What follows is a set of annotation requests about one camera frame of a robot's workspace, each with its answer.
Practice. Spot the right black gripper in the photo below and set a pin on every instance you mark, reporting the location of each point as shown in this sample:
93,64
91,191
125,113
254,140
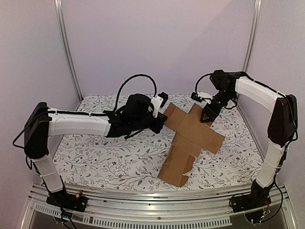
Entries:
213,106

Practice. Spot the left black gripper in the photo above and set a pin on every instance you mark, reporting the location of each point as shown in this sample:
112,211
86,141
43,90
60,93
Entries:
162,119

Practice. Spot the brown cardboard box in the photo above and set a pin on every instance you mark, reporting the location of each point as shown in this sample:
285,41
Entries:
191,137

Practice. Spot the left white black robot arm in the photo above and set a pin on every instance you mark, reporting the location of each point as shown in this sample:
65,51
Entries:
45,122

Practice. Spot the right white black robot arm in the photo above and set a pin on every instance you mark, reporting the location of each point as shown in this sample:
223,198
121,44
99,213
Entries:
282,126

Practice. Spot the floral patterned table mat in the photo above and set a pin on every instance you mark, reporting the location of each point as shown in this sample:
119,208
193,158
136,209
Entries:
134,164

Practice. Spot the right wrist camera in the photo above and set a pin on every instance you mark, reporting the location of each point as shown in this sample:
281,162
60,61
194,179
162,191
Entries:
201,96

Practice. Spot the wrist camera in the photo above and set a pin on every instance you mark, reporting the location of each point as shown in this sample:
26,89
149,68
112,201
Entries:
201,96
158,102

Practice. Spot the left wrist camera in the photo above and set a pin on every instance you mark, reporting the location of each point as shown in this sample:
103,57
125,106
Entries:
158,102

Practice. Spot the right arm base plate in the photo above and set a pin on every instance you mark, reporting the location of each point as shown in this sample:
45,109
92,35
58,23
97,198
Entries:
244,202

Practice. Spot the front aluminium rail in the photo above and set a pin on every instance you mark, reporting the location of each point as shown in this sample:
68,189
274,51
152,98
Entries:
122,209

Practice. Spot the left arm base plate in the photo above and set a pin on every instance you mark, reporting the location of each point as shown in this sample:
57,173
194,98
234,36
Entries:
76,202

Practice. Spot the left aluminium frame post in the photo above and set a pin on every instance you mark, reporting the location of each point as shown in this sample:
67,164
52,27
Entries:
66,48

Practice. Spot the aluminium frame post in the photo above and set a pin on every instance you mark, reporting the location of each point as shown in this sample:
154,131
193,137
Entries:
66,48
253,33

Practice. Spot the right aluminium frame post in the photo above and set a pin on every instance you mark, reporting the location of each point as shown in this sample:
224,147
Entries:
253,33

